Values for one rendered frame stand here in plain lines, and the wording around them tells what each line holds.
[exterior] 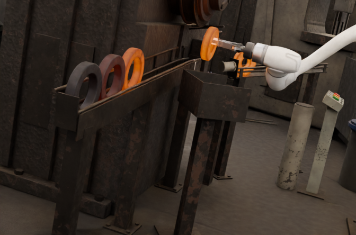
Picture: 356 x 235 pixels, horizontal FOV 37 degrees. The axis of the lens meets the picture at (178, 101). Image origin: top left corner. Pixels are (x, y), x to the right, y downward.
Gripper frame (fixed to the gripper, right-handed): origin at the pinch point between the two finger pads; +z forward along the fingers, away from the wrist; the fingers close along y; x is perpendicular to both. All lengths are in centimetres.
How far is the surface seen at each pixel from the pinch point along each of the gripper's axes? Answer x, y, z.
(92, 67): -9, -89, 13
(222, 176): -83, 65, -12
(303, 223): -81, 32, -64
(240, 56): -11, 63, -4
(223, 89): -12.7, -41.0, -19.5
